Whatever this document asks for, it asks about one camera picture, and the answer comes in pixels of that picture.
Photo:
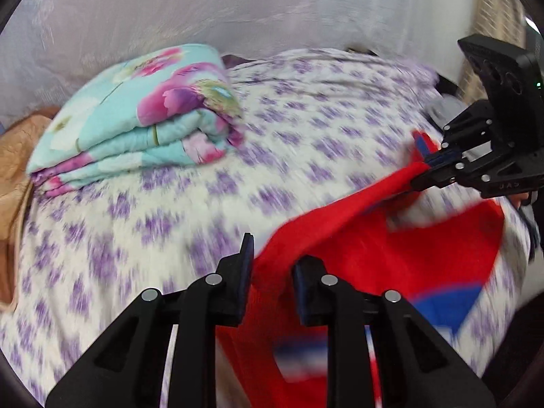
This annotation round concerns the white mosquito net curtain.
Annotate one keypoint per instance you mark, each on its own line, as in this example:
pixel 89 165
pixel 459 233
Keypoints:
pixel 51 48

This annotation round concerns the purple floral bed sheet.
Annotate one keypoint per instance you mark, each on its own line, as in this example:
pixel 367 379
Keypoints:
pixel 318 126

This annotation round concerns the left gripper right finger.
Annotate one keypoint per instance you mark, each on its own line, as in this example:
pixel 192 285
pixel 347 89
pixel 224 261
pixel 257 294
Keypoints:
pixel 381 348

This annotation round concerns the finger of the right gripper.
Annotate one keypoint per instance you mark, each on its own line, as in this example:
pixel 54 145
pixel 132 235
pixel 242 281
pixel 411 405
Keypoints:
pixel 426 150
pixel 442 176

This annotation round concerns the person right hand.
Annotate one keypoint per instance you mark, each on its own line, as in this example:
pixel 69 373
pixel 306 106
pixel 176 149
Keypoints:
pixel 520 199

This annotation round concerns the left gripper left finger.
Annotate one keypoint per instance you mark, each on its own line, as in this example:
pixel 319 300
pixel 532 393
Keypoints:
pixel 161 339

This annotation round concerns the red pants with stripes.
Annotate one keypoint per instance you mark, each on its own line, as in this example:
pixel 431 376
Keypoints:
pixel 440 269

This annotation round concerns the folded floral teal blanket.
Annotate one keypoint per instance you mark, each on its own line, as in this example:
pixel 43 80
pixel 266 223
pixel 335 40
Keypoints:
pixel 174 107

